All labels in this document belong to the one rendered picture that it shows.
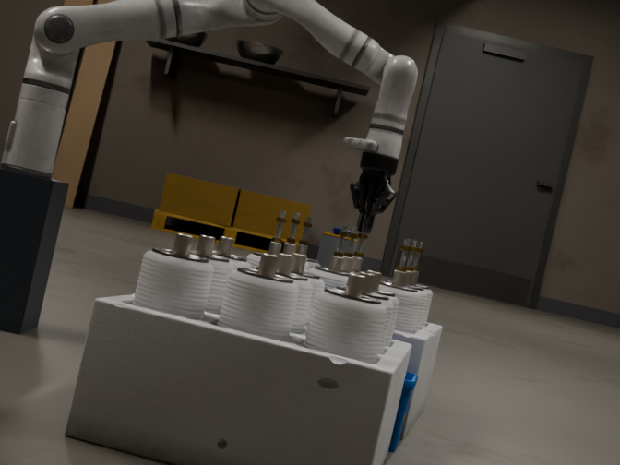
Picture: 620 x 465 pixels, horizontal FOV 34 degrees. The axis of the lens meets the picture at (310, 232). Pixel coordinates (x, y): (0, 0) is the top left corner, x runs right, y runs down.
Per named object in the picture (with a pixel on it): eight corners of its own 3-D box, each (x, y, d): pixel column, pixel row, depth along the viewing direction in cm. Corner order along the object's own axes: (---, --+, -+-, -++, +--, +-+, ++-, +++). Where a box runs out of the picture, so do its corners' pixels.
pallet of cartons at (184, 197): (302, 257, 847) (314, 207, 846) (304, 263, 758) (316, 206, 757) (155, 224, 844) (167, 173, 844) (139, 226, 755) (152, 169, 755)
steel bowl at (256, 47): (280, 72, 846) (283, 55, 845) (279, 65, 807) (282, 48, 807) (233, 62, 845) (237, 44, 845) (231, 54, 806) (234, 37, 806)
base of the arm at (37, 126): (-3, 168, 197) (17, 80, 197) (10, 170, 207) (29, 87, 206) (44, 178, 198) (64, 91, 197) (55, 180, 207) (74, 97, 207)
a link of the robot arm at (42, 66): (40, 6, 205) (20, 90, 205) (40, -1, 196) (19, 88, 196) (86, 18, 208) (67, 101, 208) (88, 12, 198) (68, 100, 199)
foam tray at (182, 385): (63, 435, 131) (93, 297, 130) (156, 394, 169) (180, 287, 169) (361, 517, 124) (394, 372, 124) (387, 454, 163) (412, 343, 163)
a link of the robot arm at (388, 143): (339, 146, 210) (346, 116, 209) (379, 158, 216) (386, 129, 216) (367, 149, 202) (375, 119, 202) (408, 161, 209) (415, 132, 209)
